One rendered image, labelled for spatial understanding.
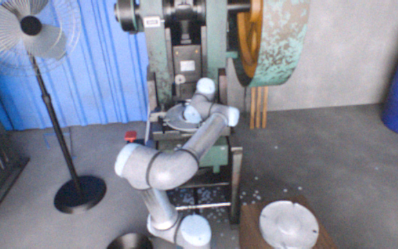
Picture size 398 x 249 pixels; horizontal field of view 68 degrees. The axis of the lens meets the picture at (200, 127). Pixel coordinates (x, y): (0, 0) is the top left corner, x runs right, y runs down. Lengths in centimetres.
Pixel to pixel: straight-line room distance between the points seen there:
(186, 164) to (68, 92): 235
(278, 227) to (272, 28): 96
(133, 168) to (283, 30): 78
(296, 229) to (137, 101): 202
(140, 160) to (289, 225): 96
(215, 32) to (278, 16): 37
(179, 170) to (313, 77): 255
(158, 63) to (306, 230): 111
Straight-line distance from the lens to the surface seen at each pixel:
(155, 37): 150
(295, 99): 334
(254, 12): 157
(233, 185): 181
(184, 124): 161
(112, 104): 312
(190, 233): 122
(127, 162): 95
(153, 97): 202
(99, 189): 243
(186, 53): 157
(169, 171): 90
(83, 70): 301
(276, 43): 128
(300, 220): 169
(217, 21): 149
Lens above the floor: 165
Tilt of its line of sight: 33 degrees down
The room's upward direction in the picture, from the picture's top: 2 degrees counter-clockwise
